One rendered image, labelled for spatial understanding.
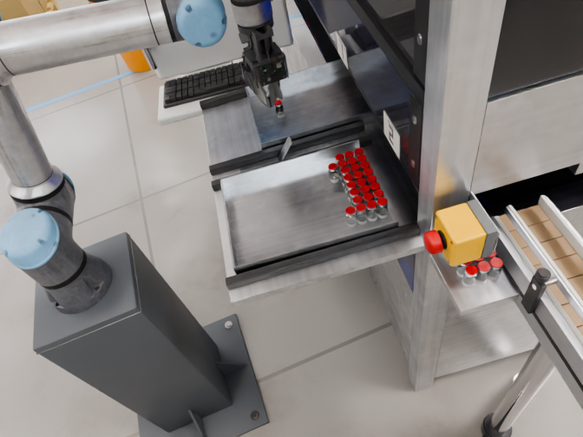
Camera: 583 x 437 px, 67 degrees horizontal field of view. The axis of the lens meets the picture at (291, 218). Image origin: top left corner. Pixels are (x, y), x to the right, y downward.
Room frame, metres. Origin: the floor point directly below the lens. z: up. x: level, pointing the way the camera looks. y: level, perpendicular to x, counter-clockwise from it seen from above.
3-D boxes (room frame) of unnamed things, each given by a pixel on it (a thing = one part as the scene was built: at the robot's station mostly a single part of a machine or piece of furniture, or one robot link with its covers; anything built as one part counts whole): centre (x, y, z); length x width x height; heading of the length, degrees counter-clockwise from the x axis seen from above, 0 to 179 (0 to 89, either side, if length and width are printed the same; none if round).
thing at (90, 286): (0.69, 0.54, 0.84); 0.15 x 0.15 x 0.10
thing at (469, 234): (0.39, -0.27, 0.99); 0.08 x 0.07 x 0.07; 90
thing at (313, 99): (0.98, -0.15, 0.90); 0.34 x 0.26 x 0.04; 90
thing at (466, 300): (0.38, -0.31, 0.87); 0.14 x 0.13 x 0.02; 90
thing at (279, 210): (0.64, -0.03, 0.90); 0.34 x 0.26 x 0.04; 89
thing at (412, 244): (0.81, -0.08, 0.87); 0.70 x 0.48 x 0.02; 0
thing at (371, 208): (0.64, -0.17, 0.90); 0.18 x 0.02 x 0.05; 179
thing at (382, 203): (0.64, -0.19, 0.90); 0.18 x 0.02 x 0.05; 179
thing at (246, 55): (0.84, -0.04, 1.16); 0.09 x 0.08 x 0.12; 10
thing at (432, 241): (0.39, -0.22, 0.99); 0.04 x 0.04 x 0.04; 0
